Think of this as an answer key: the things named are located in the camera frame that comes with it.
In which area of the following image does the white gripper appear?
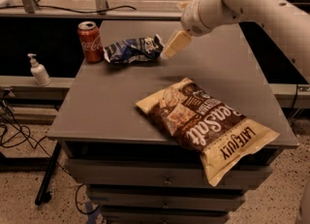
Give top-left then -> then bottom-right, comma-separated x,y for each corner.
160,0 -> 212,60

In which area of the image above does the blue chip bag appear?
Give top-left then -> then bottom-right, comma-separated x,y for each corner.
104,34 -> 164,64

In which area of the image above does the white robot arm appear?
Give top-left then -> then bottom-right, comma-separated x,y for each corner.
178,0 -> 310,224

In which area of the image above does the red coke can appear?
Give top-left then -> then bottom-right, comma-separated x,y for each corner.
77,21 -> 103,63

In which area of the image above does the brown Late July chip bag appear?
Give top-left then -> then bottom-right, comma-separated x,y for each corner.
136,78 -> 279,186

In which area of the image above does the white pump soap bottle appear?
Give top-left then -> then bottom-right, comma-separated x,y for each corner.
27,53 -> 50,86

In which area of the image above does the black table leg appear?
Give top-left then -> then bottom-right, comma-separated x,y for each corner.
35,144 -> 61,206

